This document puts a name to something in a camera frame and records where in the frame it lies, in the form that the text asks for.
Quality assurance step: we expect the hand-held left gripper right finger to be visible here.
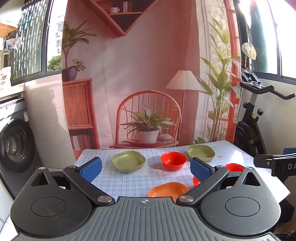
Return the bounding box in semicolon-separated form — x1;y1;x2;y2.
177;157;262;207

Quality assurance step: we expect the white printed bag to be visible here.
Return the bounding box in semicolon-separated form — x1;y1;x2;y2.
0;66;12;93

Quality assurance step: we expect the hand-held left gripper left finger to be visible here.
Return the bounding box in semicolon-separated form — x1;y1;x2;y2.
30;157;115;207

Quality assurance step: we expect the grey washing machine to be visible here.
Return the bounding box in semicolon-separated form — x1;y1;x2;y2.
0;97;45;202

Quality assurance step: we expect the cream round fan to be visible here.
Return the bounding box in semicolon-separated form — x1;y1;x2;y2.
242;42;257;61

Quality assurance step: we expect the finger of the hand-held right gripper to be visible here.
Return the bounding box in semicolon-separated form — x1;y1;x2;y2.
253;154;287;168

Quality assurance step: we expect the orange square plate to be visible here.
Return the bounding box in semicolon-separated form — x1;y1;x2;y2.
148;182;190;198

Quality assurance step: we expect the printed room backdrop cloth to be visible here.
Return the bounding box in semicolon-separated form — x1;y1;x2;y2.
61;0;242;151

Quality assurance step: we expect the green square plate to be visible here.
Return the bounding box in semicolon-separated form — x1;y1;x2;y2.
186;145;216;162
111;151;146;173

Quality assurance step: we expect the plaid blue tablecloth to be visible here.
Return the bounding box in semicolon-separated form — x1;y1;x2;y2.
75;140;291;205

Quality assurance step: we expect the black exercise bike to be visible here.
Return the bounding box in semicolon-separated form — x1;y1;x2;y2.
235;67;296;163

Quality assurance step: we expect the dark-framed window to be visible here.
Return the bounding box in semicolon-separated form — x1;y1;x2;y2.
9;0;62;87
236;0;296;82

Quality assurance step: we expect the hanging grey laundry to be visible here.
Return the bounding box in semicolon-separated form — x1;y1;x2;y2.
4;37;24;55

